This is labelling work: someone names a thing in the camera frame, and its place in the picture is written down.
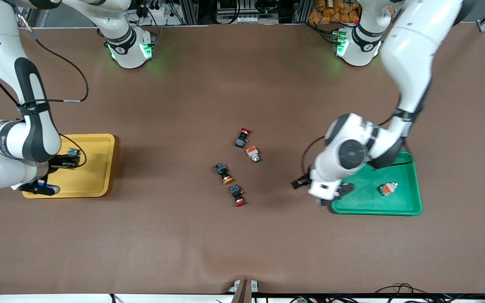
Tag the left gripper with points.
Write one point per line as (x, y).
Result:
(299, 183)

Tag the orange packaged items pile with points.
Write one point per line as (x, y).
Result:
(329, 10)

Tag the yellow push button switch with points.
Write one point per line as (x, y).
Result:
(223, 170)
(73, 152)

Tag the green push button switch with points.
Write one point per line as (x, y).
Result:
(251, 152)

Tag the brown table cover mat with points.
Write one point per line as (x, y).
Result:
(183, 244)

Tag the red push button switch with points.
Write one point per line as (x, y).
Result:
(236, 192)
(241, 141)

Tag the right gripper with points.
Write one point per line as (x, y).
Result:
(58, 161)

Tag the green plastic tray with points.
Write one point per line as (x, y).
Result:
(369, 200)

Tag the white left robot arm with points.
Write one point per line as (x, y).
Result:
(411, 54)

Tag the yellow plastic tray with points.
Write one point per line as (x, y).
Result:
(95, 176)

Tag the white power strip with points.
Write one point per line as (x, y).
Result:
(158, 11)
(247, 19)

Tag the brown post with grey clamp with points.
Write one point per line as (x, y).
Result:
(242, 290)

